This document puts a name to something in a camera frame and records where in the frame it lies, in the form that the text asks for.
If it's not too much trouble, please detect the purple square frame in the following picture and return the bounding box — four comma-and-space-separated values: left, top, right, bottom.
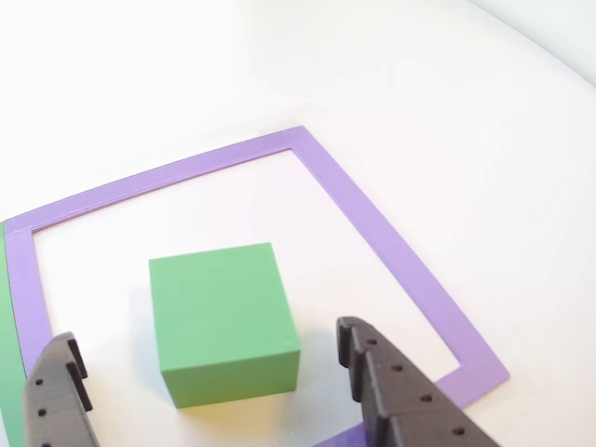
2, 124, 511, 447

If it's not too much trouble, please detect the green square block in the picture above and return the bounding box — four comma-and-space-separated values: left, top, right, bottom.
147, 241, 302, 410

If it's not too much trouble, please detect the green square frame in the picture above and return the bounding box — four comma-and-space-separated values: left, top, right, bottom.
0, 223, 28, 447

